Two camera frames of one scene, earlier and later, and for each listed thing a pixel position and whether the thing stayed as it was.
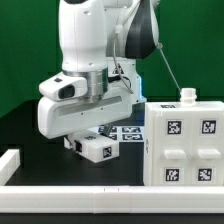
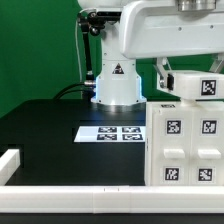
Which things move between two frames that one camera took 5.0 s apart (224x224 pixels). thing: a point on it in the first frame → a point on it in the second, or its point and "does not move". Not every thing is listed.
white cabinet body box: [183, 142] does not move
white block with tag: [207, 147] does not move
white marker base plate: [125, 134] does not move
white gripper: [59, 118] → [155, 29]
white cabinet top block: [93, 144] → [195, 85]
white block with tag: [173, 148] does not move
